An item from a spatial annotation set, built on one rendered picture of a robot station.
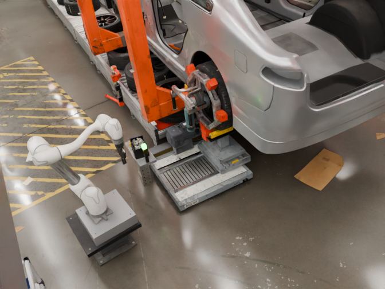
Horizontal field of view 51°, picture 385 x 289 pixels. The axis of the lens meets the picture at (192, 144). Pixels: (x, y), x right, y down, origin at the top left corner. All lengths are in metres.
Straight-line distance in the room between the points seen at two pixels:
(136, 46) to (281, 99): 1.51
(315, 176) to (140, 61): 2.06
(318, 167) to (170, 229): 1.66
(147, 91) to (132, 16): 0.76
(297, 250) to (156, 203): 1.42
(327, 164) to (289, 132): 1.35
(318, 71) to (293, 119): 1.14
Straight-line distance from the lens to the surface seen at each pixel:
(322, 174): 4.25
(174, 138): 4.16
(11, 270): 0.22
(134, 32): 3.73
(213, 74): 3.58
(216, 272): 3.47
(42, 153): 3.02
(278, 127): 3.05
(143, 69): 3.88
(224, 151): 4.15
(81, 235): 3.58
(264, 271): 3.48
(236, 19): 3.14
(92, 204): 3.36
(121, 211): 3.49
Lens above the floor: 2.91
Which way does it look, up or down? 39 degrees down
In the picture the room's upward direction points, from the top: 8 degrees counter-clockwise
